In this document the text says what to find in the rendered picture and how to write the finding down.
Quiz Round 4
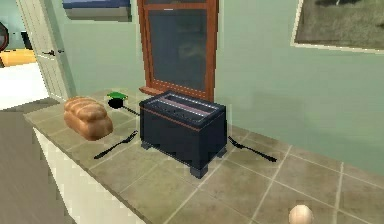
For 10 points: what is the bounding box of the black pan with green lid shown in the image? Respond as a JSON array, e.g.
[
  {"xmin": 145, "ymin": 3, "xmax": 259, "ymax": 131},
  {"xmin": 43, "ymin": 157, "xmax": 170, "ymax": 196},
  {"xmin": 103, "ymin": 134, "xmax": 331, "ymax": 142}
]
[{"xmin": 106, "ymin": 91, "xmax": 141, "ymax": 117}]

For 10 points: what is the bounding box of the brown framed window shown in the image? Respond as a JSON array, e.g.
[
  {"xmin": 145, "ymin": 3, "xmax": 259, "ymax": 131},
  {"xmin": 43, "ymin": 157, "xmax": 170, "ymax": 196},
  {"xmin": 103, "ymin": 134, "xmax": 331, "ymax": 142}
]
[{"xmin": 136, "ymin": 0, "xmax": 220, "ymax": 103}]

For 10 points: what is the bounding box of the blue and grey wall shelf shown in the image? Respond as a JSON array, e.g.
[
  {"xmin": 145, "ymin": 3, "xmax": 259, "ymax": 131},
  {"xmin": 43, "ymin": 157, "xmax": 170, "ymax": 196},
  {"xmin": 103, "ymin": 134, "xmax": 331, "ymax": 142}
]
[{"xmin": 61, "ymin": 0, "xmax": 133, "ymax": 23}]

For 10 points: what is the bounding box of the white framed picture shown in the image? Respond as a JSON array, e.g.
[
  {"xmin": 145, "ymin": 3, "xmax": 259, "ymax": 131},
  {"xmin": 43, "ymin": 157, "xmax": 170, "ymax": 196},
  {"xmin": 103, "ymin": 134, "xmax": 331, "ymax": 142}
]
[{"xmin": 290, "ymin": 0, "xmax": 384, "ymax": 55}]

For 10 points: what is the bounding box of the white counter cabinet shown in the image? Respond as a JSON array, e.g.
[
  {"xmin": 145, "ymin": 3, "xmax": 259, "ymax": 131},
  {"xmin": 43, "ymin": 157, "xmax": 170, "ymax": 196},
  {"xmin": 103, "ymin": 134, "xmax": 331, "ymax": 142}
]
[{"xmin": 23, "ymin": 89, "xmax": 384, "ymax": 224}]

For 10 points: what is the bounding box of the black toaster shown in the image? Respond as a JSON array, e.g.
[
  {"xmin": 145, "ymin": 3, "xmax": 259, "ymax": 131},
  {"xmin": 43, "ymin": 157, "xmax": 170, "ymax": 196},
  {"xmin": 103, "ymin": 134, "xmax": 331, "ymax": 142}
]
[{"xmin": 138, "ymin": 90, "xmax": 229, "ymax": 180}]

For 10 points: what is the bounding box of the pale egg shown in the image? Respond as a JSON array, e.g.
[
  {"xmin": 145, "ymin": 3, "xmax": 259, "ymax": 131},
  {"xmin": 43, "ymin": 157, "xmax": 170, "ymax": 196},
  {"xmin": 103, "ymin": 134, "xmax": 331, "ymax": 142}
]
[{"xmin": 288, "ymin": 204, "xmax": 315, "ymax": 224}]

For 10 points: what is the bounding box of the black door handle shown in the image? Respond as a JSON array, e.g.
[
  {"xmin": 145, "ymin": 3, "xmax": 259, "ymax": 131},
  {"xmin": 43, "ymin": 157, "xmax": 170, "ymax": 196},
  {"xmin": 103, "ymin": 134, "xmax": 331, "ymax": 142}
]
[{"xmin": 42, "ymin": 49, "xmax": 65, "ymax": 57}]

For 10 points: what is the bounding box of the brown bread loaf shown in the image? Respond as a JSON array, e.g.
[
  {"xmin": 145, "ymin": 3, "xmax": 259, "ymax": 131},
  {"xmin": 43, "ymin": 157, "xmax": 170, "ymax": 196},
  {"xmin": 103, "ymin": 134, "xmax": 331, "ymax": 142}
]
[{"xmin": 63, "ymin": 96, "xmax": 114, "ymax": 142}]

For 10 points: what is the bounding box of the white room door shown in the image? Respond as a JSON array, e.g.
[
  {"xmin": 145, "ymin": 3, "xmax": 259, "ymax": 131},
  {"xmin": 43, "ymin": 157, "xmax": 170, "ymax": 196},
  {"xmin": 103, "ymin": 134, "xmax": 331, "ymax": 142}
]
[{"xmin": 16, "ymin": 0, "xmax": 72, "ymax": 101}]

